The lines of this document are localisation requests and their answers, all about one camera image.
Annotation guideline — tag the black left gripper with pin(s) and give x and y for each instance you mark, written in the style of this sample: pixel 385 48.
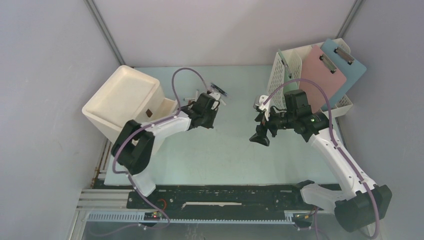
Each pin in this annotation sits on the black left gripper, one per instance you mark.
pixel 209 124

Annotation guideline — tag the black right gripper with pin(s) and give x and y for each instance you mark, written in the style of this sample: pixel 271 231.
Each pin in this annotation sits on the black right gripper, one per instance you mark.
pixel 260 136

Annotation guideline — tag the green clipboard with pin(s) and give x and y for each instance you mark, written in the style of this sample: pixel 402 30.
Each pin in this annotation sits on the green clipboard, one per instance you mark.
pixel 292 64

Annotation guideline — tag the white drawer cabinet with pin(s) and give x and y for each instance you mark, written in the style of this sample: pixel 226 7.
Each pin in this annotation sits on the white drawer cabinet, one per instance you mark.
pixel 128 94

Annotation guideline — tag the pink clipboard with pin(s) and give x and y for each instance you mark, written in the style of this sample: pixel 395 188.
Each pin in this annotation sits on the pink clipboard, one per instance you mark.
pixel 318 68

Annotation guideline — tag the blue clipboard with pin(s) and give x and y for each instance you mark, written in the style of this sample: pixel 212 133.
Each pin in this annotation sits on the blue clipboard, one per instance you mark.
pixel 348 65

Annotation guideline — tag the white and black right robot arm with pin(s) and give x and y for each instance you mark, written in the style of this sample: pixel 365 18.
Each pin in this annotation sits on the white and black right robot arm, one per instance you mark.
pixel 360 201

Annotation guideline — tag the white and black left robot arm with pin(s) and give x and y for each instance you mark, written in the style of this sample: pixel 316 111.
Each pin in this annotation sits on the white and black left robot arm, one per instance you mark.
pixel 134 145

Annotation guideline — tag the white marker green cap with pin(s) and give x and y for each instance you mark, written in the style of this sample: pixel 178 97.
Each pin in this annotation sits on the white marker green cap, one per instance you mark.
pixel 189 99

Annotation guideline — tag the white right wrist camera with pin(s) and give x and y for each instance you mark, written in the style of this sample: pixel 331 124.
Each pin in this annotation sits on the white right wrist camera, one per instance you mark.
pixel 262 105

